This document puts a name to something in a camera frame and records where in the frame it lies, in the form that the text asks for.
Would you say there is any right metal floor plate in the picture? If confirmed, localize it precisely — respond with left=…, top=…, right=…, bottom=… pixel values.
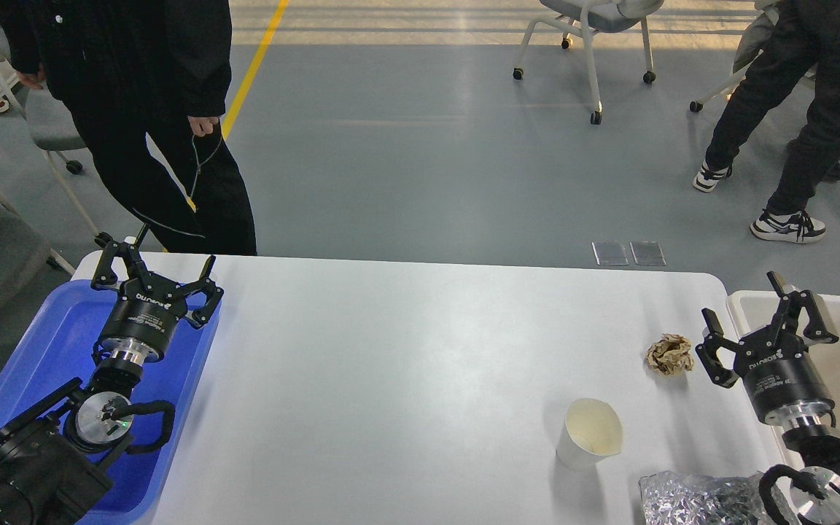
left=630, top=241, right=667, bottom=267

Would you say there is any person in black clothes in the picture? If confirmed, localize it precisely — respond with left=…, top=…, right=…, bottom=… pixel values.
left=0, top=1, right=257, bottom=256

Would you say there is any metal floor plate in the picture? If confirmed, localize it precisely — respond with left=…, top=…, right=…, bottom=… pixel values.
left=592, top=241, right=630, bottom=267
left=630, top=241, right=667, bottom=267

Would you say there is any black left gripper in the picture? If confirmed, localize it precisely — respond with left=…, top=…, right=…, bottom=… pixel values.
left=91, top=232, right=225, bottom=363

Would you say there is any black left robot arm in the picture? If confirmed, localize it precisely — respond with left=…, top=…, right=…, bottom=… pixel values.
left=0, top=233, right=224, bottom=524

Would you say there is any white paper cup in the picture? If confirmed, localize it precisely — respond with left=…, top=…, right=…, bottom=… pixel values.
left=556, top=398, right=623, bottom=471

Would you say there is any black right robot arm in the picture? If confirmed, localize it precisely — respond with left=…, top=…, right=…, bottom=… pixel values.
left=696, top=271, right=840, bottom=524

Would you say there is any grey chair at left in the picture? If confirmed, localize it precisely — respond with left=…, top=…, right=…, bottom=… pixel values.
left=0, top=58, right=99, bottom=235

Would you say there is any left metal floor plate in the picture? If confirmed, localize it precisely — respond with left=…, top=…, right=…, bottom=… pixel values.
left=592, top=241, right=630, bottom=267

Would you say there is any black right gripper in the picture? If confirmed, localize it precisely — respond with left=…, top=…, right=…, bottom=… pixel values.
left=696, top=271, right=839, bottom=425

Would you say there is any crumpled silver foil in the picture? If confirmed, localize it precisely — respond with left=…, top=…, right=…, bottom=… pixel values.
left=639, top=470, right=774, bottom=524

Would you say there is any grey white office chair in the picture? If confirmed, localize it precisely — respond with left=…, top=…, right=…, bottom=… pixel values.
left=511, top=1, right=664, bottom=125

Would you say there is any blue plastic tray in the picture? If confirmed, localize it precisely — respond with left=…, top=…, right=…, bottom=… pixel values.
left=0, top=280, right=219, bottom=524

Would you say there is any person in black trousers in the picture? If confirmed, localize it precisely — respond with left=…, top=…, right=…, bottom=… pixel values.
left=692, top=0, right=840, bottom=244

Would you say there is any crumpled brown paper ball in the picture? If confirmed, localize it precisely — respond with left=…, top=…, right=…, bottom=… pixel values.
left=645, top=333, right=694, bottom=376

